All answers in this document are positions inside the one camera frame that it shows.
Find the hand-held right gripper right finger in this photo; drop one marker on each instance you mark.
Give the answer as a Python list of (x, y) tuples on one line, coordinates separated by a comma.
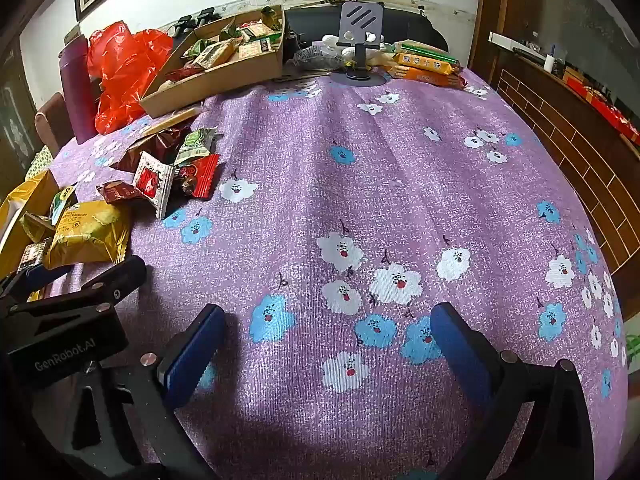
[(457, 355)]

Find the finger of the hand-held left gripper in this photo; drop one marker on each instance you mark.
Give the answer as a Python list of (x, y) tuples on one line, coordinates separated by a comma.
[(45, 274), (120, 275)]

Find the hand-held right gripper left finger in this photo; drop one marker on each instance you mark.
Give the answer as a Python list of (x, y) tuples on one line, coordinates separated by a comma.
[(192, 360)]

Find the yellow white cardboard tray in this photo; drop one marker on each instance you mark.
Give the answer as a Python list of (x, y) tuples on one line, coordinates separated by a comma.
[(22, 200)]

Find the white red snack packet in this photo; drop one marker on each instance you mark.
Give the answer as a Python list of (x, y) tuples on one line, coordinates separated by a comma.
[(152, 182)]

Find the dark red snack packet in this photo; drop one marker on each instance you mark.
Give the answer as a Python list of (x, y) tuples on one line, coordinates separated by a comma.
[(155, 147)]

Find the clear cracker packet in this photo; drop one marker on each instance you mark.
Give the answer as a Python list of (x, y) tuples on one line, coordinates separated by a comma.
[(32, 255)]

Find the flat yellow snack packet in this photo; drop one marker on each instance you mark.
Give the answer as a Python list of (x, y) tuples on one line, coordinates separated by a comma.
[(35, 226)]

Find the large yellow cracker packet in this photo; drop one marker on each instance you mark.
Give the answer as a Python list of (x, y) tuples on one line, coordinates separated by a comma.
[(90, 232)]

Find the yellow green snack packet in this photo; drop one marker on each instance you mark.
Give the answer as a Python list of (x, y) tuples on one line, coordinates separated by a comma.
[(62, 202)]

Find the small brown snack packet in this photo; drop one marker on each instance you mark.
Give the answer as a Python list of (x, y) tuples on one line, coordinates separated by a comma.
[(117, 192)]

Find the green patterned cushion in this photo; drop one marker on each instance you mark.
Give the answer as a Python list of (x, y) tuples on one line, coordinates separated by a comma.
[(40, 162)]

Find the bright red snack packet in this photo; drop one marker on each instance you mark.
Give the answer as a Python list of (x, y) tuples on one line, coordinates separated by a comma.
[(204, 175)]

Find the green white snack packet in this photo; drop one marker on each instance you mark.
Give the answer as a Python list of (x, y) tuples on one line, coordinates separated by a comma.
[(197, 145)]

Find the brown armchair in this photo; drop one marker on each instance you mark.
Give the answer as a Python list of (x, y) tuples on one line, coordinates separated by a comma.
[(50, 122)]

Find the tan long snack packet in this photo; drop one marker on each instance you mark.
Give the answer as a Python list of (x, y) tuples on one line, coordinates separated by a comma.
[(172, 119)]

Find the dark wooden door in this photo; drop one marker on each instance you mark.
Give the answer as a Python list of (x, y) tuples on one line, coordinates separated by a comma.
[(15, 110)]

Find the green floor mat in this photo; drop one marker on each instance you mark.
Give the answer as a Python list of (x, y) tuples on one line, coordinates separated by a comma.
[(632, 347)]

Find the purple thermos bottle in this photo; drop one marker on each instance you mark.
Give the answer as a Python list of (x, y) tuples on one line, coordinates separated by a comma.
[(77, 90)]

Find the red plastic bag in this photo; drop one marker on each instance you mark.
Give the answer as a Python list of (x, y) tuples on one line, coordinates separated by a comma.
[(122, 70)]

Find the brown cardboard box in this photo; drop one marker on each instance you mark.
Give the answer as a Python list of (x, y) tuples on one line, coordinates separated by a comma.
[(225, 77)]

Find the pile of assorted snack packets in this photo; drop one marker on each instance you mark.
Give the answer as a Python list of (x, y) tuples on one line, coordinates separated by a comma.
[(220, 50)]

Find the brick pattern cabinet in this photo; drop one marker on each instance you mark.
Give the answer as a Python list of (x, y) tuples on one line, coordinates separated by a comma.
[(565, 130)]

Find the black clamp device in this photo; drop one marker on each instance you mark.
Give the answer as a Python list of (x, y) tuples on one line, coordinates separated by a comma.
[(185, 22), (207, 14)]

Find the orange cracker packet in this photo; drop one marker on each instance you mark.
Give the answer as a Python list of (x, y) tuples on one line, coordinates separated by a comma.
[(425, 63), (425, 79)]

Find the clear plastic bag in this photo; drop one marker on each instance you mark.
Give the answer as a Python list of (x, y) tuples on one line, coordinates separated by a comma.
[(315, 57)]

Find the red boxes on shelf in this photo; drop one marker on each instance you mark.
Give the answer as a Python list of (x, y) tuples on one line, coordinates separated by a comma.
[(610, 105)]

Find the green long snack packet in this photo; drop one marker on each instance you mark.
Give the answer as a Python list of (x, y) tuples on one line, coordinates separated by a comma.
[(425, 50)]

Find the white plastic object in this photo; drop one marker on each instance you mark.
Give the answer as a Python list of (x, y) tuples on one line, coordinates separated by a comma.
[(327, 39)]

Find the black leather sofa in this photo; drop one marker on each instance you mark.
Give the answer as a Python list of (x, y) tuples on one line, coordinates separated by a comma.
[(310, 22)]

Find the grey phone stand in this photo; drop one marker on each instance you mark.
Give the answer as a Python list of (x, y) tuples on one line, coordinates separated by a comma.
[(360, 20)]

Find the wooden door frame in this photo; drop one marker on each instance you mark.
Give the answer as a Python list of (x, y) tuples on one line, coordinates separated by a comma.
[(500, 10)]

